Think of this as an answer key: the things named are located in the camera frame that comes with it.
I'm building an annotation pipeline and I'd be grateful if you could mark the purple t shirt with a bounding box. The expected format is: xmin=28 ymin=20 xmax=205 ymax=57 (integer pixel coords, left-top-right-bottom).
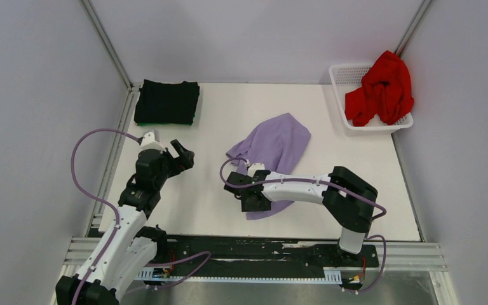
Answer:
xmin=225 ymin=112 xmax=312 ymax=221

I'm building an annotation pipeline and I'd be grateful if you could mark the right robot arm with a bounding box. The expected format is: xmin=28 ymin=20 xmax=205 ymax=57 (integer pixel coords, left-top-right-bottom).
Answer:
xmin=224 ymin=166 xmax=386 ymax=266

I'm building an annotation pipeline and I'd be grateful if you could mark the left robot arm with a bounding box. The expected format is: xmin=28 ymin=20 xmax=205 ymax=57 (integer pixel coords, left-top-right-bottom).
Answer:
xmin=55 ymin=140 xmax=195 ymax=304

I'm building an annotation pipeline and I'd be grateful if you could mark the folded black t shirt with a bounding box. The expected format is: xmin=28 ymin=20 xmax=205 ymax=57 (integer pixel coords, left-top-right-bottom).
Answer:
xmin=133 ymin=79 xmax=200 ymax=126

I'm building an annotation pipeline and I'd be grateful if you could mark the folded green t shirt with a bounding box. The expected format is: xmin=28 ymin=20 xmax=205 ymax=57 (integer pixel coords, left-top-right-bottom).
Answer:
xmin=133 ymin=90 xmax=199 ymax=126

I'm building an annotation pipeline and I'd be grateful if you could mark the white plastic basket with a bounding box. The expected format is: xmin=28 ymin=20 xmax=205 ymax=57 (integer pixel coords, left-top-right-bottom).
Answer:
xmin=329 ymin=63 xmax=414 ymax=137

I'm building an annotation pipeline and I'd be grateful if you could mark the red t shirt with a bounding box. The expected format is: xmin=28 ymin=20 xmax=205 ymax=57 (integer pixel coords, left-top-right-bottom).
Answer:
xmin=344 ymin=51 xmax=415 ymax=127

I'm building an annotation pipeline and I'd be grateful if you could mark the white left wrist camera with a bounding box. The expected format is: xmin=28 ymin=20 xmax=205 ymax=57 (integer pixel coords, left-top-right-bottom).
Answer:
xmin=138 ymin=130 xmax=165 ymax=151

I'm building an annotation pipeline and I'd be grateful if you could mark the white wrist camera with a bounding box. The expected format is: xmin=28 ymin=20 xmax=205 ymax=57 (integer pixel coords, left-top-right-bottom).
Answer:
xmin=247 ymin=163 xmax=270 ymax=177
xmin=138 ymin=130 xmax=165 ymax=151

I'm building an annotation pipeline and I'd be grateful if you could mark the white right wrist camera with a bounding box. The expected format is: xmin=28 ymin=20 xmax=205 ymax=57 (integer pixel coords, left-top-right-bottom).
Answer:
xmin=247 ymin=163 xmax=270 ymax=177

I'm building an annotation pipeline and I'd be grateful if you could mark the white slotted cable duct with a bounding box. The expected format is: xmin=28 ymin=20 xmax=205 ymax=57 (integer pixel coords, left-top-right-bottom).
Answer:
xmin=133 ymin=267 xmax=342 ymax=285

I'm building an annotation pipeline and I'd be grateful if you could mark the aluminium frame rail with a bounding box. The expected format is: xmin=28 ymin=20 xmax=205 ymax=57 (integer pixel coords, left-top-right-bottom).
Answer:
xmin=49 ymin=236 xmax=459 ymax=305

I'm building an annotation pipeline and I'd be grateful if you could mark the left aluminium corner post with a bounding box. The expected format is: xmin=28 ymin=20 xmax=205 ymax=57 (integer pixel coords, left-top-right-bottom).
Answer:
xmin=79 ymin=0 xmax=133 ymax=91

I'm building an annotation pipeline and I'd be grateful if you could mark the aluminium corner post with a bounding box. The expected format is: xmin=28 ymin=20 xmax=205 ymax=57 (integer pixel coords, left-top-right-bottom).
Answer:
xmin=79 ymin=0 xmax=133 ymax=91
xmin=394 ymin=0 xmax=435 ymax=58

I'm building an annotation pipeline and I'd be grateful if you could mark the right aluminium corner post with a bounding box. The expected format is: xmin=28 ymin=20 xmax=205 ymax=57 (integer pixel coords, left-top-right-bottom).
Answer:
xmin=394 ymin=0 xmax=435 ymax=58

